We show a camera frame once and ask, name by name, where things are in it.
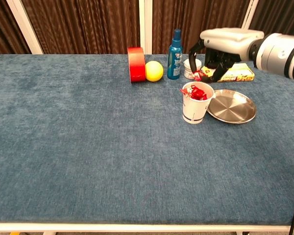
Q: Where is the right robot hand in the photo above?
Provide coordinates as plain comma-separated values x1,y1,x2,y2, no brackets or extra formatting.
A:
188,28,265,83

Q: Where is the silver metal plate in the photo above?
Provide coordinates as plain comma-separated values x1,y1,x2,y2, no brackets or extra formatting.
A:
207,89,257,124

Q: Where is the white paper cup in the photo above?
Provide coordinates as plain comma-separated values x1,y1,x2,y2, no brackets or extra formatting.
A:
182,81,216,125

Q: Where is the yellow snack box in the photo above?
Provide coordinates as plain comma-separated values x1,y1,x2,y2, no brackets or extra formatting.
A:
200,62,255,83

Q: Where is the brown pleated curtain panel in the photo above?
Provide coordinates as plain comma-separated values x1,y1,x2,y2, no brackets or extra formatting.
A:
151,0,250,55
247,0,294,36
0,0,31,58
22,0,140,55

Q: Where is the small white jar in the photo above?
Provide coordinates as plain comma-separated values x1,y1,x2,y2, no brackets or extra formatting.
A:
183,58,202,79

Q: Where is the blue spray bottle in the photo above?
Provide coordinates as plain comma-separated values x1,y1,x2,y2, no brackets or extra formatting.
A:
167,28,184,80

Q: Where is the yellow ball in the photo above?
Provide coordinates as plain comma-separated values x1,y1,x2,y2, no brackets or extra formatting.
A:
145,61,164,82

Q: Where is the red cylindrical container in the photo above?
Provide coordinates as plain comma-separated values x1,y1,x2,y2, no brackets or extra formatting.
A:
127,47,147,83

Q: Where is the blue table cloth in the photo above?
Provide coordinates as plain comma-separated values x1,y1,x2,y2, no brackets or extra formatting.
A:
0,54,294,225

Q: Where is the white partition post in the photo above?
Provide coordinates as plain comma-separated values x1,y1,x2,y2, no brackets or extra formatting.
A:
138,0,153,55
241,0,260,29
6,0,44,55

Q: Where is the white table frame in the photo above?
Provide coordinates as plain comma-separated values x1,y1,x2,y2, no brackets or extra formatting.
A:
0,222,294,235

